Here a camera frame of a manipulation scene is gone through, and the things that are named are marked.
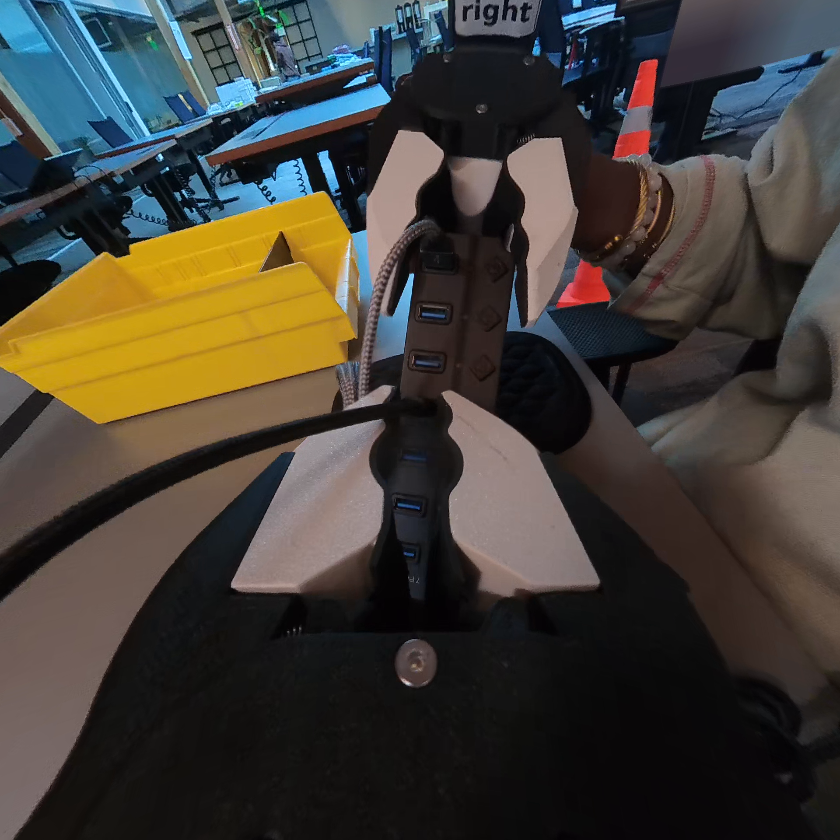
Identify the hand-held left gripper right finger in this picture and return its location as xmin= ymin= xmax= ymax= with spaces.
xmin=441 ymin=390 xmax=601 ymax=597

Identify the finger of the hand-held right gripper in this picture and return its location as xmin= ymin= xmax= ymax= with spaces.
xmin=365 ymin=128 xmax=454 ymax=319
xmin=502 ymin=134 xmax=580 ymax=327

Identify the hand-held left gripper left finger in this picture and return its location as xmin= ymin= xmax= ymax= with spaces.
xmin=231 ymin=387 xmax=399 ymax=596

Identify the grey braided usb cable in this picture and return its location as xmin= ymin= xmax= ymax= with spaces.
xmin=336 ymin=218 xmax=460 ymax=403

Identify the black multi-port usb hub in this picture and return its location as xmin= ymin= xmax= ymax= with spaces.
xmin=374 ymin=230 xmax=509 ymax=605

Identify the person's right forearm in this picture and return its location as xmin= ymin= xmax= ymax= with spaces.
xmin=607 ymin=56 xmax=840 ymax=342

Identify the person's right hand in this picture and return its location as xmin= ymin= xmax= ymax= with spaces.
xmin=576 ymin=153 xmax=647 ymax=260

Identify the brown-top table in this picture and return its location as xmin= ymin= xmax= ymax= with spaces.
xmin=205 ymin=83 xmax=392 ymax=231
xmin=255 ymin=59 xmax=375 ymax=106
xmin=95 ymin=118 xmax=240 ymax=217

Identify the black round pad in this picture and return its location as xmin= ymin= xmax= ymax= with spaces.
xmin=492 ymin=331 xmax=593 ymax=455

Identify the black mesh chair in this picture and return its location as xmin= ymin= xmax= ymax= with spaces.
xmin=548 ymin=305 xmax=680 ymax=404

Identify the orange traffic cone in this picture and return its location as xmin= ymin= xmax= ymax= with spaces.
xmin=556 ymin=59 xmax=659 ymax=309

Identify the yellow plastic bin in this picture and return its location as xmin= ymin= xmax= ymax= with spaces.
xmin=0 ymin=192 xmax=361 ymax=424

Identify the black office chair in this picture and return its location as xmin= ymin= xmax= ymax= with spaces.
xmin=0 ymin=259 xmax=63 ymax=326

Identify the gold bangle bracelet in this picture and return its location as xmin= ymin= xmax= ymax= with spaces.
xmin=581 ymin=161 xmax=652 ymax=263

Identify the white bead bracelet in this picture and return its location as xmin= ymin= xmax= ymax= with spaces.
xmin=594 ymin=154 xmax=665 ymax=266

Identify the thick black cable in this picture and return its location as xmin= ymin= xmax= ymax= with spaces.
xmin=0 ymin=400 xmax=437 ymax=601

